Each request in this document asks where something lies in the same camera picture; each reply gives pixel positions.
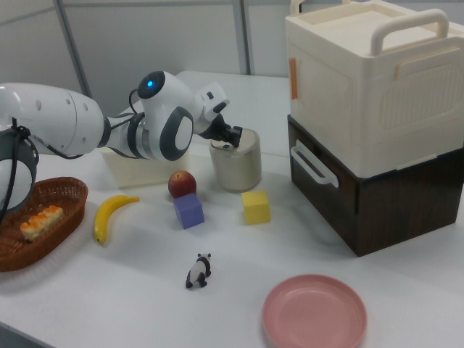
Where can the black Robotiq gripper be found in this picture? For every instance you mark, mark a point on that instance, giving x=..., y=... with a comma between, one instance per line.
x=216, y=127

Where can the cream trash can lid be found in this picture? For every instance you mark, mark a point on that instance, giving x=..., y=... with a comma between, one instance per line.
x=250, y=139

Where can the cream small trash can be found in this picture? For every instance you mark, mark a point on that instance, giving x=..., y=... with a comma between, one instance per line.
x=237, y=170

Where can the red apple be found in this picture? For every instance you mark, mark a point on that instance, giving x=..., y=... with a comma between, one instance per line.
x=182, y=185

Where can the yellow foam cube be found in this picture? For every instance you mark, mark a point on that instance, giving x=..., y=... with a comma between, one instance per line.
x=256, y=207

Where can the copper box latch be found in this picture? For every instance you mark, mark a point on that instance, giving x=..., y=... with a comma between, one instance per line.
x=294, y=78

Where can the purple foam cube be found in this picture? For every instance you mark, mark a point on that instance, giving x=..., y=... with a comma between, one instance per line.
x=188, y=212

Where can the cream plastic open container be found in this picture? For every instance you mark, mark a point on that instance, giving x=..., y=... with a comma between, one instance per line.
x=145, y=174

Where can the cream plastic storage box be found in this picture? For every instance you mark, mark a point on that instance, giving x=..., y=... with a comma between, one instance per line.
x=362, y=83

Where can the small panda figurine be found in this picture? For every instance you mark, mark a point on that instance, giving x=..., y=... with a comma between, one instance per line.
x=198, y=272

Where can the yellow banana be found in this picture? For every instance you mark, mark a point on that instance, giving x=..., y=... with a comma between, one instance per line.
x=107, y=215

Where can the brown wicker basket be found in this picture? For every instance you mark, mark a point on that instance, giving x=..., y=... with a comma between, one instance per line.
x=69, y=195

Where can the pink round plate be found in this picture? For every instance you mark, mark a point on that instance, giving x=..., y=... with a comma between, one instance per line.
x=314, y=313

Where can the orange glazed bread loaf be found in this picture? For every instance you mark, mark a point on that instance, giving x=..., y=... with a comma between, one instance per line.
x=40, y=222

